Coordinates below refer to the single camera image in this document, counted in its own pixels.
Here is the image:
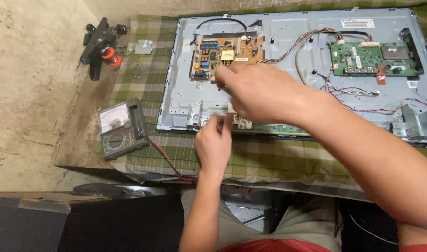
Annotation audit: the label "person's left hand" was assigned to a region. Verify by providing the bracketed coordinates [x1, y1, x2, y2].
[195, 115, 234, 174]

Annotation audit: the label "person's right hand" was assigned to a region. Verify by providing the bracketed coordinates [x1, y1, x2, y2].
[215, 64, 309, 125]

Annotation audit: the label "white connector block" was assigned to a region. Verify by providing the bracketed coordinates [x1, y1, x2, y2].
[233, 114, 252, 129]

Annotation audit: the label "brown power supply board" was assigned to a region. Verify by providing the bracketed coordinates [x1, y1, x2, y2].
[190, 35, 264, 82]

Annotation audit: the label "narrow green strip board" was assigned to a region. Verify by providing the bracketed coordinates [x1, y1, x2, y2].
[251, 123, 311, 137]

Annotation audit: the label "green plaid cloth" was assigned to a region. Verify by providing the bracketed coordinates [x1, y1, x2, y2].
[93, 3, 427, 203]

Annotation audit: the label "grey television back chassis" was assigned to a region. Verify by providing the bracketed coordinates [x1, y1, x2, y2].
[156, 8, 427, 140]

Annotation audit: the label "red and black probe leads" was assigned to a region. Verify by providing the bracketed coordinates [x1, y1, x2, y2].
[144, 136, 199, 183]

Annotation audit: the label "grey analog multimeter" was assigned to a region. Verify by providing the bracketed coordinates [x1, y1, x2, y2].
[98, 98, 151, 161]

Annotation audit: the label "orange solder spool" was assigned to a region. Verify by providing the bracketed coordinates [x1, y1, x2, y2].
[101, 47, 123, 67]

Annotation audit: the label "person's khaki shorts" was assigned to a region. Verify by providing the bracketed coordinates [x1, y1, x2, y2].
[180, 189, 343, 252]

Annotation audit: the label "person's red shirt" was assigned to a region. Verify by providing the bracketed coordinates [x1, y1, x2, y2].
[219, 239, 333, 252]

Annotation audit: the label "black television stand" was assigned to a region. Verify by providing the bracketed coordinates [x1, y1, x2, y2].
[80, 17, 128, 82]

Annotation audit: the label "white rating label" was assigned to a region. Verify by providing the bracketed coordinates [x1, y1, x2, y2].
[341, 19, 375, 29]

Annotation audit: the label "green main circuit board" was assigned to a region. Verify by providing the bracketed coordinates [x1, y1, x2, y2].
[330, 41, 424, 77]

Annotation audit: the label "black power cable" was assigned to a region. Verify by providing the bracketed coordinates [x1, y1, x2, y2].
[190, 17, 248, 46]

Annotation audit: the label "twisted multicolour wire harness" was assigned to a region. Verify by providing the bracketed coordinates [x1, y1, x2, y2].
[258, 28, 344, 65]

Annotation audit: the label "small metal bracket plate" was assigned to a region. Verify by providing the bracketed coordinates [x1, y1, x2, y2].
[134, 39, 155, 55]

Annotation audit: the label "red white speaker wires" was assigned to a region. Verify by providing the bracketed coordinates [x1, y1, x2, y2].
[321, 66, 427, 116]

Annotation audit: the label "metal mounting bracket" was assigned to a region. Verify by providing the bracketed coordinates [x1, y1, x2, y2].
[390, 104, 427, 145]

